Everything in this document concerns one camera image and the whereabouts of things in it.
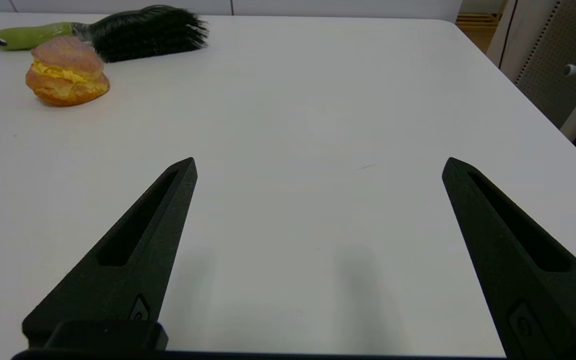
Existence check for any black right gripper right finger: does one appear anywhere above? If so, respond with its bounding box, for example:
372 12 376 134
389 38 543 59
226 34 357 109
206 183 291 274
441 156 576 360

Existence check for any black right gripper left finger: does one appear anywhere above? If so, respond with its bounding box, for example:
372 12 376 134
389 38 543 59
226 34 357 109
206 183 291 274
21 156 198 351

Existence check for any green-handled black bristle brush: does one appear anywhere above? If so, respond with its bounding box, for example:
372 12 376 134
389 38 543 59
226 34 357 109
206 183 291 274
0 4 210 64

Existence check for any cream puff bread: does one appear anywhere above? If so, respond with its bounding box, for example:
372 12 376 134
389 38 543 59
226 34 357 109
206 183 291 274
25 36 111 107

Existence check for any white perforated partition panel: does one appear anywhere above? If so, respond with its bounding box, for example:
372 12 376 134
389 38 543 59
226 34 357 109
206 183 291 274
487 0 576 130

